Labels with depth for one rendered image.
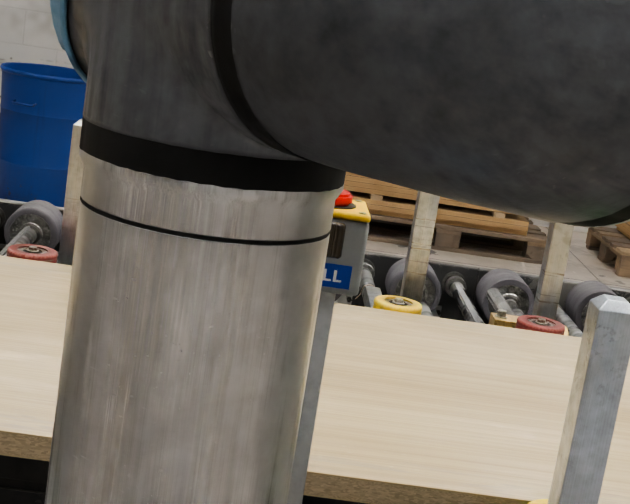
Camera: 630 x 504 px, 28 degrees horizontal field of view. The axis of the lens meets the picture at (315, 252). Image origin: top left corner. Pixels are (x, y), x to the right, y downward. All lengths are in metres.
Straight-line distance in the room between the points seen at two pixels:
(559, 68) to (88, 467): 0.26
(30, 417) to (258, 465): 0.86
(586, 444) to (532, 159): 0.72
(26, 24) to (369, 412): 7.02
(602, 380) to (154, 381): 0.66
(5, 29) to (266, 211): 7.95
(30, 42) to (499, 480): 7.20
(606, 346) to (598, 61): 0.70
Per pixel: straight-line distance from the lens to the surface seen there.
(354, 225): 1.03
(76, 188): 2.18
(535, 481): 1.43
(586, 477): 1.15
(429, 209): 2.17
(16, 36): 8.42
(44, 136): 6.64
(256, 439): 0.54
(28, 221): 2.64
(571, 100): 0.42
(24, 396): 1.45
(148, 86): 0.50
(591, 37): 0.42
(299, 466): 1.11
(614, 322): 1.11
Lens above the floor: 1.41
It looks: 12 degrees down
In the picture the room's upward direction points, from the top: 9 degrees clockwise
